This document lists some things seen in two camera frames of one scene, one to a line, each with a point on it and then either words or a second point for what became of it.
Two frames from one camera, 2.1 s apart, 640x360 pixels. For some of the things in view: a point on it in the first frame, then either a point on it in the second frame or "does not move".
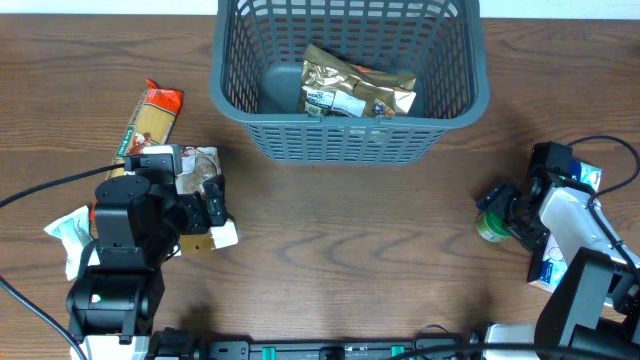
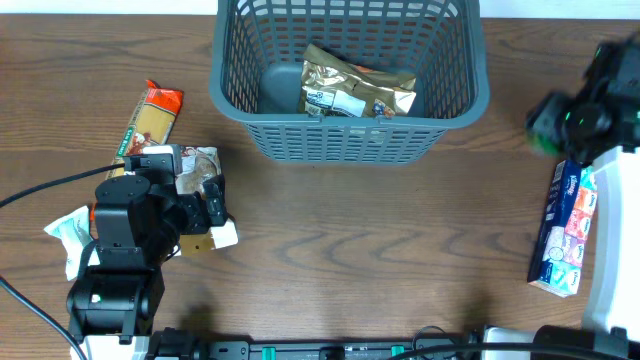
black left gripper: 197,219 does not move
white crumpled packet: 74,232 does not move
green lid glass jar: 491,227 -> 544,141
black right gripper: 503,209 -> 542,126
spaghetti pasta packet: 152,125 does not move
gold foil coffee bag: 332,86 does not move
